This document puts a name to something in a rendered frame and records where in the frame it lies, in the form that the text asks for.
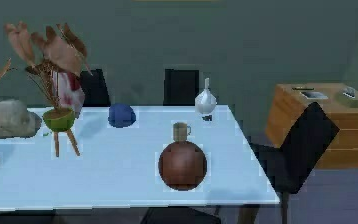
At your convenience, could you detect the brown basketball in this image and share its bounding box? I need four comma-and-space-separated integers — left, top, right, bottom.
157, 140, 208, 192

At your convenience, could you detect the brown grey mug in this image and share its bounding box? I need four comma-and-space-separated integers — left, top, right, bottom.
172, 121, 192, 143

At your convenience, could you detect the black chair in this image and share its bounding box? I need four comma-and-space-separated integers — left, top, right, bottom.
79, 68, 112, 108
249, 101, 341, 224
163, 68, 201, 107

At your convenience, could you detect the white vase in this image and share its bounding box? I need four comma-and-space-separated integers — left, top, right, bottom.
194, 77, 218, 116

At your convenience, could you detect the blue round bowl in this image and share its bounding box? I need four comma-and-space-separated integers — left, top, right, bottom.
107, 102, 137, 129

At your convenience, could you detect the pale blue table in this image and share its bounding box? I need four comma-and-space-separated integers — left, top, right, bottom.
0, 104, 281, 212

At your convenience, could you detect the red white cloth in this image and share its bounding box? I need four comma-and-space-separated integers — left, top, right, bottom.
52, 70, 86, 118

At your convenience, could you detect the brown house plant green pot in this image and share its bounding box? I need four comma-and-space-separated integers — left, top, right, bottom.
0, 21, 94, 158

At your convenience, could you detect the grey flat book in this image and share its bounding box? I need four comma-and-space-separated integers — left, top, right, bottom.
300, 90, 330, 101

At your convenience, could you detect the wooden chest of drawers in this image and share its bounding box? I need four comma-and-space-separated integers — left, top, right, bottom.
264, 82, 358, 170

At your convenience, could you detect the grey stone lump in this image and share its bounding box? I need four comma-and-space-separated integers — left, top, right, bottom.
0, 98, 43, 140

